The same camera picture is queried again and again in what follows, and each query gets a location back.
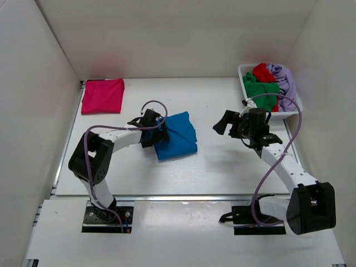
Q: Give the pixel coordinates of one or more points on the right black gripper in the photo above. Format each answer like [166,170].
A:
[232,118]

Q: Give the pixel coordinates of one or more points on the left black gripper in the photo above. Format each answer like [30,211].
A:
[162,136]

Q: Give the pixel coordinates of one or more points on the blue t shirt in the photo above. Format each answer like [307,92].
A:
[182,138]

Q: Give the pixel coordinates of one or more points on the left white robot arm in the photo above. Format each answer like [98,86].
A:
[91,158]

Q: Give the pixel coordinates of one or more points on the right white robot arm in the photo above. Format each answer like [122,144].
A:
[311,206]

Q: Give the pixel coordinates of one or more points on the green t shirt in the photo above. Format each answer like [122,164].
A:
[253,87]

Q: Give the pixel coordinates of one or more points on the white plastic basket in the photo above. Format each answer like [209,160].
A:
[248,67]

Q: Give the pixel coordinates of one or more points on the folded pink t shirt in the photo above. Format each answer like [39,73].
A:
[103,96]

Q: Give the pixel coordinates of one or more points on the red t shirt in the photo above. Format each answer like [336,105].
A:
[263,75]

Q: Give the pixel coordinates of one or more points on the lavender t shirt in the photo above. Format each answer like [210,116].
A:
[287,85]

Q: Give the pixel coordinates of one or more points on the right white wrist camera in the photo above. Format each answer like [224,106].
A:
[248,105]

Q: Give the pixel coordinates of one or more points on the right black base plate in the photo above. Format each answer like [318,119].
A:
[245,225]

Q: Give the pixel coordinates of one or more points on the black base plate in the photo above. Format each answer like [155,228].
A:
[97,221]
[245,225]

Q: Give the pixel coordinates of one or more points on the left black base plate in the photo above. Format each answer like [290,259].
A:
[97,221]

